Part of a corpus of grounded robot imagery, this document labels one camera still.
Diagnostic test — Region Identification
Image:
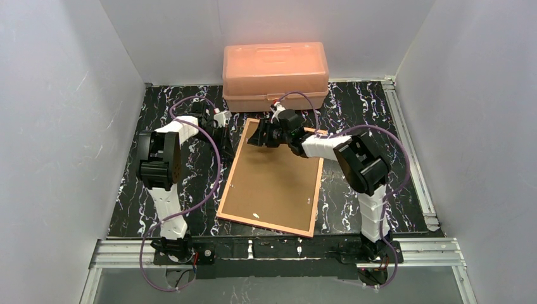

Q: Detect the aluminium rail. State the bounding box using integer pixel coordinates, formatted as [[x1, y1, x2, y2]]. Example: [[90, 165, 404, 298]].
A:
[[381, 77, 440, 232], [89, 237, 467, 268]]

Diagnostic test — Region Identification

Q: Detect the aluminium front rail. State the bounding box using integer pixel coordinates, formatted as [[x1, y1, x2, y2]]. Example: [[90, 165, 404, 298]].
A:
[[89, 237, 467, 268]]

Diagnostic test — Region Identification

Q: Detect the pink wooden picture frame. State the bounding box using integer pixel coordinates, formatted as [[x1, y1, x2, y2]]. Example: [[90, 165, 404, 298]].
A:
[[216, 117, 329, 239]]

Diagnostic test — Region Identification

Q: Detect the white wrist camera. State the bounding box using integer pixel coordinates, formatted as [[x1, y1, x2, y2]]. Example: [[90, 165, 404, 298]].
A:
[[213, 108, 232, 128], [270, 100, 286, 123]]

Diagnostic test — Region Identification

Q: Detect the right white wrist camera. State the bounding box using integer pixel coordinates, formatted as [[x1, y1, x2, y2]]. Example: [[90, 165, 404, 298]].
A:
[[270, 100, 286, 123]]

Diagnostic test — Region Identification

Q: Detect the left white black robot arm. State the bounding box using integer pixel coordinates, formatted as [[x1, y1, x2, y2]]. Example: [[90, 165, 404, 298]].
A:
[[136, 108, 234, 241]]

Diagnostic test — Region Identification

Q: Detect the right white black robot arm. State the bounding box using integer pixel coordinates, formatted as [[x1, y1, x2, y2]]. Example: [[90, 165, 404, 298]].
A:
[[248, 110, 391, 243]]

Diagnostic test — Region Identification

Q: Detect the brown cardboard backing board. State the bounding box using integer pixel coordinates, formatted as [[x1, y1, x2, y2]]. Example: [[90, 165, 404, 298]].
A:
[[221, 122, 324, 232]]

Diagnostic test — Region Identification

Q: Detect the orange plastic storage box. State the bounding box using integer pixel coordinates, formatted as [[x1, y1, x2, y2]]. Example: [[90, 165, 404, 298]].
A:
[[222, 42, 329, 113]]

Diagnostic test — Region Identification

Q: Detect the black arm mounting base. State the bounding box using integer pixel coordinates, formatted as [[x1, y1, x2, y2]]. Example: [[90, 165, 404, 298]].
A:
[[150, 234, 404, 284]]

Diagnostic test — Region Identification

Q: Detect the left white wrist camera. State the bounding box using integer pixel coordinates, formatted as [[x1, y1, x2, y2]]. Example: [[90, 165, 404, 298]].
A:
[[213, 108, 232, 128]]

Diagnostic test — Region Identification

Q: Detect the aluminium right side rail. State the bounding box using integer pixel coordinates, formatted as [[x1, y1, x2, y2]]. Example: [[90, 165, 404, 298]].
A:
[[381, 77, 440, 232]]

